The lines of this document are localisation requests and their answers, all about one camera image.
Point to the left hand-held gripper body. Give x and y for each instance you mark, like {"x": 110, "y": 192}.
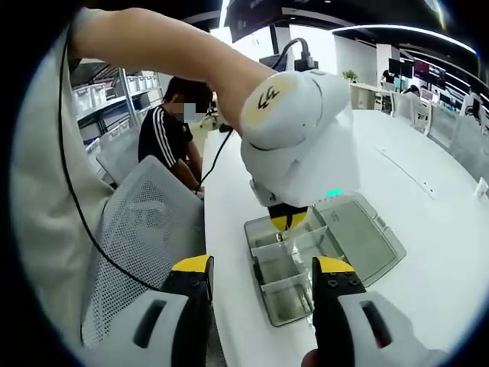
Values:
{"x": 305, "y": 145}

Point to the person's right hand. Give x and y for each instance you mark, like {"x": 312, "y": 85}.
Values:
{"x": 310, "y": 359}

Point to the white paper cup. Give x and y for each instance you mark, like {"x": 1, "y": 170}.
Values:
{"x": 482, "y": 189}

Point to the person's light shirt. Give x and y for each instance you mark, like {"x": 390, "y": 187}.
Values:
{"x": 42, "y": 172}

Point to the grey transparent guide fixture box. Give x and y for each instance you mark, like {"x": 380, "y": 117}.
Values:
{"x": 355, "y": 237}

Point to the potted green plant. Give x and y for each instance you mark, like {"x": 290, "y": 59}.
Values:
{"x": 349, "y": 75}

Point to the hanging black screen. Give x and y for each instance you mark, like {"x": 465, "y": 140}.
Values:
{"x": 252, "y": 19}

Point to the metal storage shelf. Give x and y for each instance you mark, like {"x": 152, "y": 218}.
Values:
{"x": 107, "y": 99}

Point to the grey mesh office chair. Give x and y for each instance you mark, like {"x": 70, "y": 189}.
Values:
{"x": 145, "y": 229}

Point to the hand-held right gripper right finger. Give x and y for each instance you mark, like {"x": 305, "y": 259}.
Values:
{"x": 355, "y": 329}

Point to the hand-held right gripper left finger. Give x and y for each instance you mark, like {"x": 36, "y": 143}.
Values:
{"x": 145, "y": 332}

